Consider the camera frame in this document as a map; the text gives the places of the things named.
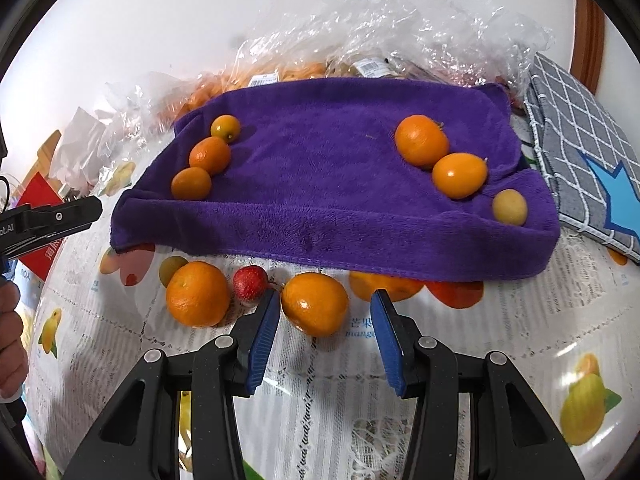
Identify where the small red fruit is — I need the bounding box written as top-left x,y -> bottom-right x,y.
232,266 -> 271,305

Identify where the purple towel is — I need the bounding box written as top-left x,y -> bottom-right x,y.
110,77 -> 560,283

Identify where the brown wooden door frame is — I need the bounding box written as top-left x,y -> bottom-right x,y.
574,0 -> 607,97

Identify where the fruit print tablecloth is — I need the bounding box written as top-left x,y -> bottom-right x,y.
30,150 -> 640,480

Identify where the person's left hand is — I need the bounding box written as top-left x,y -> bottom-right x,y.
0,282 -> 30,402

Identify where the small orange mandarin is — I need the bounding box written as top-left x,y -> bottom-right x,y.
210,114 -> 242,143

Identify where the red paper bag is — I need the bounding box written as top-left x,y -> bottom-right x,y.
20,172 -> 69,272

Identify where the pile of bagged oranges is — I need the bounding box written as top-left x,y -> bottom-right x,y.
172,60 -> 332,117

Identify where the white plastic bag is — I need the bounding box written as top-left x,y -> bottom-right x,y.
50,105 -> 109,187

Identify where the clear plastic bag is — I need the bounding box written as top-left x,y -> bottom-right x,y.
97,70 -> 201,171
200,0 -> 361,106
345,0 -> 557,93

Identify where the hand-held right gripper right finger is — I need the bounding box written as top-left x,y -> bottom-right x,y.
371,289 -> 583,480

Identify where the grey checked cloth blue star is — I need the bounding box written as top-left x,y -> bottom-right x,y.
522,52 -> 640,264

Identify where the wooden chair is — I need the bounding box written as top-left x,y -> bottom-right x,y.
36,129 -> 62,182

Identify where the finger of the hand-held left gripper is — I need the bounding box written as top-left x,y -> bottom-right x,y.
17,195 -> 104,261

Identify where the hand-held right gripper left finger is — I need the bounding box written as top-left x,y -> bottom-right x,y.
72,290 -> 281,480

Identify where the small yellow round fruit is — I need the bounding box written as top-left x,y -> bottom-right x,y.
159,256 -> 190,288
492,189 -> 529,226

